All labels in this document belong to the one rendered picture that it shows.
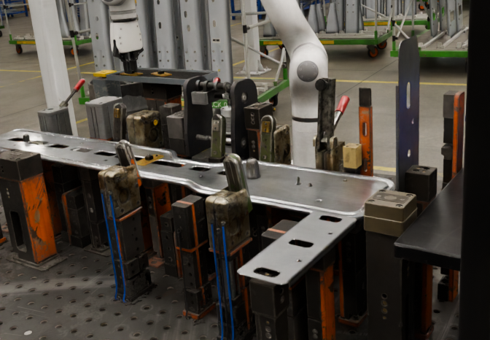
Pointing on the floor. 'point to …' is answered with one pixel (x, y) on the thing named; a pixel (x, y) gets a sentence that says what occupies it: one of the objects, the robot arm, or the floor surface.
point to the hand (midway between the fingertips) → (130, 66)
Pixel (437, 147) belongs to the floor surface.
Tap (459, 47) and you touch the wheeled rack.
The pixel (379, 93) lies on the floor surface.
